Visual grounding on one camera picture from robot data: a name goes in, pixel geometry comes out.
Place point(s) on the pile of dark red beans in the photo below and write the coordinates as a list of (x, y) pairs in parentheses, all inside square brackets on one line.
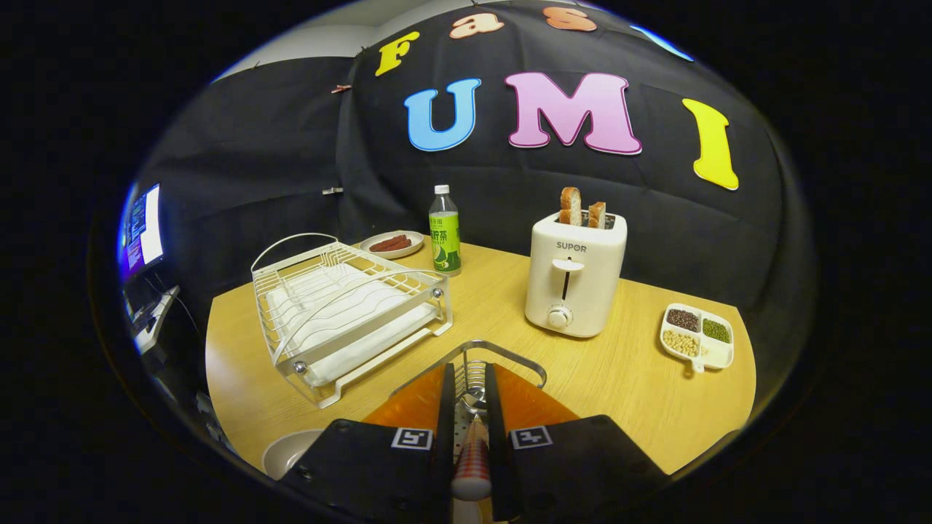
[(683, 319)]

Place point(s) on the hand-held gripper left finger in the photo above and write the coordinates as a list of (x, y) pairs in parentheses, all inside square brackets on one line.
[(444, 466)]

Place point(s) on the computer monitor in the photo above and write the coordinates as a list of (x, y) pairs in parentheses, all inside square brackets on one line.
[(142, 233)]

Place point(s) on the short toast slice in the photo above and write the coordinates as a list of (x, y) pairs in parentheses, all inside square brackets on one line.
[(596, 215)]

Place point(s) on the beige round plate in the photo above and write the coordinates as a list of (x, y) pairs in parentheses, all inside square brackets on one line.
[(287, 451)]

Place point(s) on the pile of green beans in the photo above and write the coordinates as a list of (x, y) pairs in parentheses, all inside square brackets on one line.
[(716, 330)]

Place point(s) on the white toaster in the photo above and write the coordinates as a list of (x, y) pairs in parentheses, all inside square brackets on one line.
[(575, 291)]

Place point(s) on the tall toast slice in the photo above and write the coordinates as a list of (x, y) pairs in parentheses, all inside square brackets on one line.
[(571, 206)]

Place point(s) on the small plate with meat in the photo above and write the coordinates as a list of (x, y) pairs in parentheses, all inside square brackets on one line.
[(413, 249)]

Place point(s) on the white divided dish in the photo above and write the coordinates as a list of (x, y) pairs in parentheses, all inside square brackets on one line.
[(717, 354)]

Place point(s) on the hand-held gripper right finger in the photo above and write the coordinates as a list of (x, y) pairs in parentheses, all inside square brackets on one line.
[(496, 466)]

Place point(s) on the black backdrop cloth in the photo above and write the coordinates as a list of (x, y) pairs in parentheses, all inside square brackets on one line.
[(255, 160)]

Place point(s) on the green label tea bottle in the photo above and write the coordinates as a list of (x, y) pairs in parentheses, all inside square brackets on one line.
[(445, 247)]

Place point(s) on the red meat slice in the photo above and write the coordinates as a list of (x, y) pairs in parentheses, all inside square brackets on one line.
[(386, 241), (397, 247)]

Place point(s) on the pile of yellow soybeans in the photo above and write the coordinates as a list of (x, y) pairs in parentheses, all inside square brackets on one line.
[(681, 343)]

